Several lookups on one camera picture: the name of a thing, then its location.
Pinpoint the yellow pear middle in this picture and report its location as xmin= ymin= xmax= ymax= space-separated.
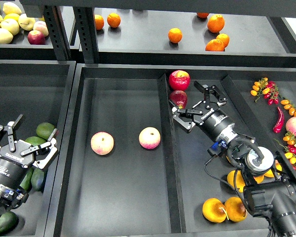
xmin=254 ymin=175 xmax=264 ymax=184

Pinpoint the cherry tomato bunch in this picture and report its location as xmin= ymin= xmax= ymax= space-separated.
xmin=250 ymin=77 xmax=280 ymax=105
xmin=274 ymin=132 xmax=296 ymax=171

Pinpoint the orange behind front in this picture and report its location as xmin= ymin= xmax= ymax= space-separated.
xmin=216 ymin=34 xmax=230 ymax=48

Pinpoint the avocado left tray middle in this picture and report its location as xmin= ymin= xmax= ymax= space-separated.
xmin=20 ymin=167 xmax=34 ymax=191

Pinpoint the dark red apple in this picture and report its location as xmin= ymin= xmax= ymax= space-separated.
xmin=169 ymin=90 xmax=187 ymax=109

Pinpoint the black centre tray divider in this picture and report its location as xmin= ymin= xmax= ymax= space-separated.
xmin=157 ymin=74 xmax=186 ymax=234

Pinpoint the orange centre shelf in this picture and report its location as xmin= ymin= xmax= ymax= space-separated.
xmin=168 ymin=28 xmax=183 ymax=43

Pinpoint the yellow pear left lower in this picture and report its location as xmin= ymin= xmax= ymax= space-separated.
xmin=227 ymin=170 xmax=246 ymax=193

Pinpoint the pink apple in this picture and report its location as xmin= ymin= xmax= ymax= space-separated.
xmin=139 ymin=127 xmax=161 ymax=150
xmin=90 ymin=131 xmax=114 ymax=156

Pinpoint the yellow pear with stem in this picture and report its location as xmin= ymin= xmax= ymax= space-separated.
xmin=202 ymin=198 xmax=229 ymax=223

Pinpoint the pale yellow apple middle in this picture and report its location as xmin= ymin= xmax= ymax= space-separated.
xmin=0 ymin=19 xmax=20 ymax=36

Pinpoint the avocado bottom left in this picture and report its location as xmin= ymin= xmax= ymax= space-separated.
xmin=0 ymin=211 xmax=19 ymax=236

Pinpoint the pale yellow pear front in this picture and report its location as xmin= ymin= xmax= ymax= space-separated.
xmin=0 ymin=28 xmax=13 ymax=44

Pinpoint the orange cherry tomato string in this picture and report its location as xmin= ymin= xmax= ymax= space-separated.
xmin=280 ymin=99 xmax=296 ymax=118

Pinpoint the orange front right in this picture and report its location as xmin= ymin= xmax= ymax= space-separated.
xmin=205 ymin=39 xmax=225 ymax=51

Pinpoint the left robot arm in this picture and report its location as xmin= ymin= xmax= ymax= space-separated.
xmin=0 ymin=114 xmax=59 ymax=217

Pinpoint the black centre tray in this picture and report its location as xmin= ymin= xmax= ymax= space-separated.
xmin=43 ymin=63 xmax=296 ymax=237

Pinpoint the dark green avocado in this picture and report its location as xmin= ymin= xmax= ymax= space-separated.
xmin=31 ymin=168 xmax=46 ymax=191

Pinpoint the bright red apple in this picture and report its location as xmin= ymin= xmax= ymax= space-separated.
xmin=169 ymin=70 xmax=190 ymax=91

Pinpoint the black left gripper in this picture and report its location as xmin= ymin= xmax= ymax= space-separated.
xmin=0 ymin=114 xmax=59 ymax=195

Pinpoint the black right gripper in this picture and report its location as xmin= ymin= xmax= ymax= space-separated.
xmin=172 ymin=81 xmax=238 ymax=142

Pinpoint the red apple on shelf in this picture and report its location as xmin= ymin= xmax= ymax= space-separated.
xmin=27 ymin=30 xmax=46 ymax=45

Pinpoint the black left tray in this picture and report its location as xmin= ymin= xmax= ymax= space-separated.
xmin=0 ymin=60 xmax=75 ymax=237

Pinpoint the black tray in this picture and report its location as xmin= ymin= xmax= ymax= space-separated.
xmin=43 ymin=63 xmax=296 ymax=237
xmin=0 ymin=60 xmax=75 ymax=237

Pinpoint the cherry tomato bunch upper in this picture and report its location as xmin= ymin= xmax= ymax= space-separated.
xmin=250 ymin=77 xmax=280 ymax=105

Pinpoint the cherry tomato bunch lower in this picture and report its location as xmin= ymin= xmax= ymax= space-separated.
xmin=274 ymin=132 xmax=296 ymax=171

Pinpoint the orange under shelf edge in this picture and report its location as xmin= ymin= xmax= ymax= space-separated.
xmin=196 ymin=12 xmax=209 ymax=19

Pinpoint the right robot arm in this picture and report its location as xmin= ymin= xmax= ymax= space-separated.
xmin=169 ymin=81 xmax=296 ymax=237

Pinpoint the red chili pepper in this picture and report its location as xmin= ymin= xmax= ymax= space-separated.
xmin=272 ymin=107 xmax=285 ymax=133

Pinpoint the pink apple left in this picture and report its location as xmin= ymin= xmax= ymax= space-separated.
xmin=90 ymin=131 xmax=114 ymax=156

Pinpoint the green avocado under gripper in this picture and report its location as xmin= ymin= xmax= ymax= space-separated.
xmin=25 ymin=136 xmax=46 ymax=146

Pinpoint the yellow pear lower right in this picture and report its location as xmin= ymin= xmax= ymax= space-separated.
xmin=224 ymin=197 xmax=247 ymax=222

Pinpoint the light green avocado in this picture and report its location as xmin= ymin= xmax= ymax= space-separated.
xmin=36 ymin=122 xmax=55 ymax=140

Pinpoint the pink apple centre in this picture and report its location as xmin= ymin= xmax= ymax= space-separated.
xmin=139 ymin=127 xmax=161 ymax=150

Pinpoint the large orange upper right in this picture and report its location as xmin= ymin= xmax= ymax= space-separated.
xmin=207 ymin=14 xmax=225 ymax=33

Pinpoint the black shelf post left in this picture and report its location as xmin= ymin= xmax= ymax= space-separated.
xmin=43 ymin=5 xmax=71 ymax=61

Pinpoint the yellow pear by divider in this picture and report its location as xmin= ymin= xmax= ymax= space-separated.
xmin=263 ymin=160 xmax=283 ymax=178

